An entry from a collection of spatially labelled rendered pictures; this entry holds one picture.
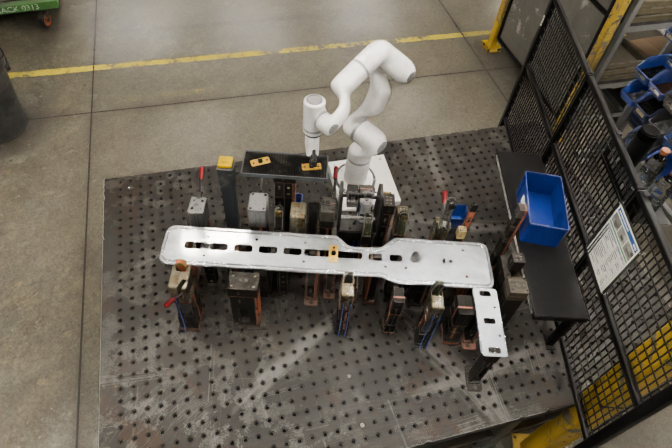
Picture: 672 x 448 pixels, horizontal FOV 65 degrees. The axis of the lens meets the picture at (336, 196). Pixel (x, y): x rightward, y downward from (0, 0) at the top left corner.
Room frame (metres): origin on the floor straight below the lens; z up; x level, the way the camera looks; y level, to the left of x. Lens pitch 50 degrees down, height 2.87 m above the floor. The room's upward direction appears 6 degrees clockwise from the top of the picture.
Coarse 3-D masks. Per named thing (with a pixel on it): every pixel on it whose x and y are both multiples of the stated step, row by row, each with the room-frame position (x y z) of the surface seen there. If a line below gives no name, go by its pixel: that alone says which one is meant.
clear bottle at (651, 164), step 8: (664, 152) 1.38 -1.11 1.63; (648, 160) 1.39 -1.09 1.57; (656, 160) 1.37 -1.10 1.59; (664, 160) 1.37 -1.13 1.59; (640, 168) 1.40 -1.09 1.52; (648, 168) 1.37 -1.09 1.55; (656, 168) 1.36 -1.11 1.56; (640, 176) 1.37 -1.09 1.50; (648, 176) 1.36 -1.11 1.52; (656, 176) 1.36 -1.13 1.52; (648, 184) 1.36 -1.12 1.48
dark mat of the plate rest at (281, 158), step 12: (252, 156) 1.58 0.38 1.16; (264, 156) 1.58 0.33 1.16; (276, 156) 1.59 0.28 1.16; (288, 156) 1.60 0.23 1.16; (300, 156) 1.61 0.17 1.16; (312, 156) 1.62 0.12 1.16; (252, 168) 1.51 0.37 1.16; (264, 168) 1.51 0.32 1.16; (276, 168) 1.52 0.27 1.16; (288, 168) 1.53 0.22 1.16; (300, 168) 1.54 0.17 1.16; (324, 168) 1.55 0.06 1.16
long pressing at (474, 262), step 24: (168, 240) 1.20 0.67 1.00; (192, 240) 1.21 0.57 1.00; (216, 240) 1.23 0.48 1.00; (240, 240) 1.24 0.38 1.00; (264, 240) 1.25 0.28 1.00; (288, 240) 1.27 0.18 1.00; (312, 240) 1.28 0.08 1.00; (336, 240) 1.29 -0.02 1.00; (408, 240) 1.33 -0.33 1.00; (432, 240) 1.35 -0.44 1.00; (168, 264) 1.09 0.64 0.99; (192, 264) 1.10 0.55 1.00; (216, 264) 1.11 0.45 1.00; (240, 264) 1.13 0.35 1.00; (264, 264) 1.14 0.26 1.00; (288, 264) 1.15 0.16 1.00; (312, 264) 1.16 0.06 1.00; (336, 264) 1.18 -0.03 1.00; (360, 264) 1.19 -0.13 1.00; (384, 264) 1.20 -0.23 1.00; (408, 264) 1.21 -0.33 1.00; (432, 264) 1.23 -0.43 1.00; (456, 264) 1.24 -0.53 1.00; (480, 264) 1.25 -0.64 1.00
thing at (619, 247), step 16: (624, 208) 1.26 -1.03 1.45; (608, 224) 1.27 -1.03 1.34; (624, 224) 1.21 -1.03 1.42; (592, 240) 1.28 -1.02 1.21; (608, 240) 1.22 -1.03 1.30; (624, 240) 1.16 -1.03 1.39; (592, 256) 1.23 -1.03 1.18; (608, 256) 1.17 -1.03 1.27; (624, 256) 1.11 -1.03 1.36; (608, 272) 1.12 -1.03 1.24; (608, 288) 1.07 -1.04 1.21
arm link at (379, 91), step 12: (384, 72) 1.86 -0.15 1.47; (372, 84) 1.86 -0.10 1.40; (384, 84) 1.87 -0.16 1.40; (372, 96) 1.84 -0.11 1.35; (384, 96) 1.83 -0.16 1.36; (360, 108) 1.86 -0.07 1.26; (372, 108) 1.82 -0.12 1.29; (348, 120) 1.86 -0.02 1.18; (360, 120) 1.86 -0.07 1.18; (348, 132) 1.83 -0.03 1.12
